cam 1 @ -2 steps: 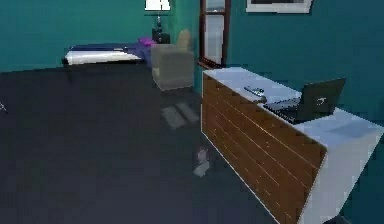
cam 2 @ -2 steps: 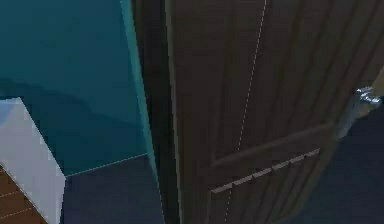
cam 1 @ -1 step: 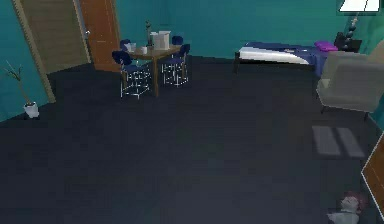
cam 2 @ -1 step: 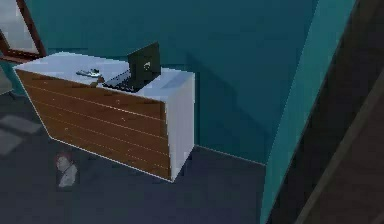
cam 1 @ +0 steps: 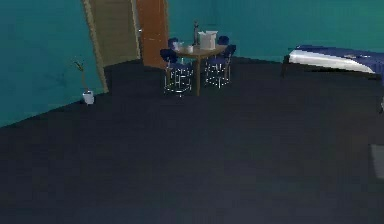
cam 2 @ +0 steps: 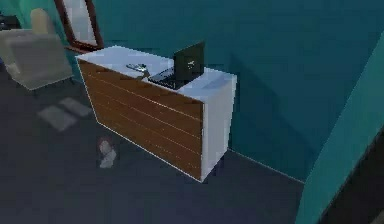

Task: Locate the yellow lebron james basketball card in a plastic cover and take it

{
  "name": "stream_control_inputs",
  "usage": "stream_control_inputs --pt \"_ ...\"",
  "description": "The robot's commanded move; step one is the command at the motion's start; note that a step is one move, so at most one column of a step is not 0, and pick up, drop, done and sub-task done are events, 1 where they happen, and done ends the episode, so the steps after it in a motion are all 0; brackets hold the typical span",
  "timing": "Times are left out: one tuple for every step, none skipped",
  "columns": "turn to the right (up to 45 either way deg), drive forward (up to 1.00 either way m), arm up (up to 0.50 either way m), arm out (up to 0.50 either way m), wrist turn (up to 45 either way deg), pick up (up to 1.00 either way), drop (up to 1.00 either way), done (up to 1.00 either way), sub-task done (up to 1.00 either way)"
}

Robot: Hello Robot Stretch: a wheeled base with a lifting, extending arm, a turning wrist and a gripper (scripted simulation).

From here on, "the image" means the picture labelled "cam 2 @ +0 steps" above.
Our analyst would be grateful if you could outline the white brown chest of drawers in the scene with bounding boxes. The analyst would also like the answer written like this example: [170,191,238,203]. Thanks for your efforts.
[75,45,238,183]

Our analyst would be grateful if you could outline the black laptop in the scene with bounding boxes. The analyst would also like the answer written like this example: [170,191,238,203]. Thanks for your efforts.
[147,40,206,90]

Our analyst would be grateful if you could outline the grey remote control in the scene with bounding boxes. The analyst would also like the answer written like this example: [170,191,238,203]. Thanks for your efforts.
[125,62,151,78]

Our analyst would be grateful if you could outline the grey white cloth lump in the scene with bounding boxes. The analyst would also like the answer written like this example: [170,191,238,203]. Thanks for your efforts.
[98,135,118,169]

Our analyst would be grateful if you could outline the brown framed window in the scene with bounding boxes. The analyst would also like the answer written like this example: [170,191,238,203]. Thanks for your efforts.
[54,0,105,54]

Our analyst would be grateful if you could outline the grey armchair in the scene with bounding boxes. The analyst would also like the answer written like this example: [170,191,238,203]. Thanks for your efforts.
[0,28,75,91]

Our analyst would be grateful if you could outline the beige cushion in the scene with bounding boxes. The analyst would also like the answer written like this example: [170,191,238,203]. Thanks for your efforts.
[30,8,56,36]

